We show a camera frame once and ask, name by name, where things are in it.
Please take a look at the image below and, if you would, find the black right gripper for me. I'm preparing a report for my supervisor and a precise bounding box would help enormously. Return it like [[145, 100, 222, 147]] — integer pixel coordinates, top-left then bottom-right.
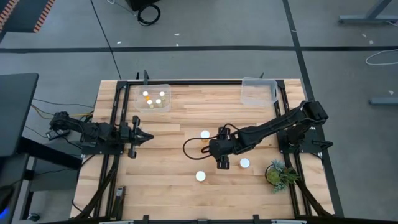
[[208, 126, 242, 170]]

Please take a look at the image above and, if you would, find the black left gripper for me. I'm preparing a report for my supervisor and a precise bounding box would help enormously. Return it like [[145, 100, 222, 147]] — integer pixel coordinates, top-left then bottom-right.
[[119, 116, 155, 159]]

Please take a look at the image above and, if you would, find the clear plastic bin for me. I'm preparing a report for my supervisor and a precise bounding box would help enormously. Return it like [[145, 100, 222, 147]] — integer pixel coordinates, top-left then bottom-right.
[[134, 83, 172, 113], [241, 77, 279, 107]]

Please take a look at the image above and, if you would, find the artificial succulent plant in pot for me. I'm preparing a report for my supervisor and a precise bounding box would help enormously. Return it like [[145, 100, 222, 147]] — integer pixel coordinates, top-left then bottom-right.
[[264, 159, 301, 194]]

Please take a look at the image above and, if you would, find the black flat device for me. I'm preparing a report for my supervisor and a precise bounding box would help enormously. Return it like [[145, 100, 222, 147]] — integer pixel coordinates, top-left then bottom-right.
[[114, 185, 126, 218]]

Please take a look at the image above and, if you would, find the black desk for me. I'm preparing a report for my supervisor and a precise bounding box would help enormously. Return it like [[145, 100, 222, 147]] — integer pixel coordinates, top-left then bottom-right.
[[0, 73, 40, 158]]

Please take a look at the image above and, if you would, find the black box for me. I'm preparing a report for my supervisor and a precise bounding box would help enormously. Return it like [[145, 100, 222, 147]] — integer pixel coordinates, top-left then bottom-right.
[[126, 0, 161, 12]]

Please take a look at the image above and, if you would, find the dark grey cabinet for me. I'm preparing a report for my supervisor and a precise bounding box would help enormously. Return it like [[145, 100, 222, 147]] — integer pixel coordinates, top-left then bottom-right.
[[0, 155, 34, 224]]

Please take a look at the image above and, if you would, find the grey table foot bar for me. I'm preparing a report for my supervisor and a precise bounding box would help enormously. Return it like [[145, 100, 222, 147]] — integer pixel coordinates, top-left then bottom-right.
[[369, 97, 398, 106]]

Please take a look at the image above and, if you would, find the black mat orange striped edge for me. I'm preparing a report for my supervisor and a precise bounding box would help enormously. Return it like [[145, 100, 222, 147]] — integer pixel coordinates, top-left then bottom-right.
[[0, 0, 56, 34]]

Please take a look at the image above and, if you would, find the grey table leg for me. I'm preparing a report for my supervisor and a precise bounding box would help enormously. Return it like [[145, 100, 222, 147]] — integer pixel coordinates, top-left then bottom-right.
[[338, 0, 398, 25]]

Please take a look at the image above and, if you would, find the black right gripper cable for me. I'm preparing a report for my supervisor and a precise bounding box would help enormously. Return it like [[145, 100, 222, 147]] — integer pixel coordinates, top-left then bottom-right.
[[182, 123, 233, 161]]

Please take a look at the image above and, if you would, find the black aluminium table frame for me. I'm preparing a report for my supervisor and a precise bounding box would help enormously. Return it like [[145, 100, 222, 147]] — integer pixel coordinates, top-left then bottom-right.
[[74, 70, 345, 224]]

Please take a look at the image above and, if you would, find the black cable bundle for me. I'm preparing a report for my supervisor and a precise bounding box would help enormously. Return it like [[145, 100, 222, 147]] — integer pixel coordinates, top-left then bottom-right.
[[295, 180, 331, 217], [74, 167, 116, 219]]

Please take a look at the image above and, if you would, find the black coiled cable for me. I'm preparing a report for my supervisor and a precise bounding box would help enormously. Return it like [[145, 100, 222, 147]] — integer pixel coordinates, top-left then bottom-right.
[[137, 3, 162, 27]]

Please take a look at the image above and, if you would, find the white floor cable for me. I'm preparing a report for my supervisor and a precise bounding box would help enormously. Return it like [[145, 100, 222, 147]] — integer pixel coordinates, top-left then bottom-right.
[[365, 48, 398, 66]]

